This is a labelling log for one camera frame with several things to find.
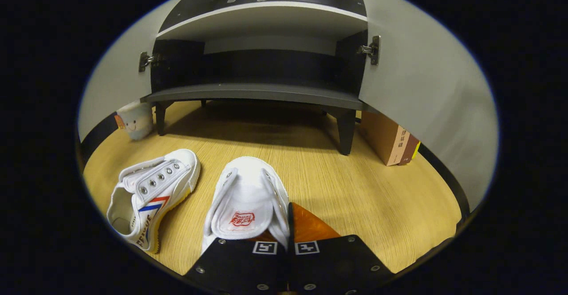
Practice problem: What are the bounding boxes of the metal door hinge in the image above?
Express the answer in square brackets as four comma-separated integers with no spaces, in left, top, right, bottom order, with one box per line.
[357,35,381,66]
[138,52,161,73]

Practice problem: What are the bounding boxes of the shoe cabinet door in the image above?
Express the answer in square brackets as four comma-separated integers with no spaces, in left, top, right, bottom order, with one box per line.
[78,0,200,142]
[351,0,498,211]

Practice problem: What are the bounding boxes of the white canvas shoe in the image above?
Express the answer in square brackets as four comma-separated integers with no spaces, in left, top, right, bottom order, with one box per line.
[201,156,291,256]
[106,149,201,255]

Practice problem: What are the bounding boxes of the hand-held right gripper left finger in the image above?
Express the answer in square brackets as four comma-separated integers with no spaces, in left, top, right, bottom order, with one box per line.
[183,231,290,295]

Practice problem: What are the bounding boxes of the brown cover book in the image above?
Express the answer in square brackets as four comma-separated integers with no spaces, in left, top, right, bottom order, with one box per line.
[359,111,411,167]

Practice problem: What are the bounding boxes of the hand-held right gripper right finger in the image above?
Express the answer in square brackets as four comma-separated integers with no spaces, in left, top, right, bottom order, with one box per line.
[287,202,396,295]

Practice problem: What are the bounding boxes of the dark red book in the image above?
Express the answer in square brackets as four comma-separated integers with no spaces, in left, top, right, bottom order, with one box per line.
[398,134,420,166]

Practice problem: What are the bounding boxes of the white shoe cabinet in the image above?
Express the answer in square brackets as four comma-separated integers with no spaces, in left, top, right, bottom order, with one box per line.
[141,0,378,156]

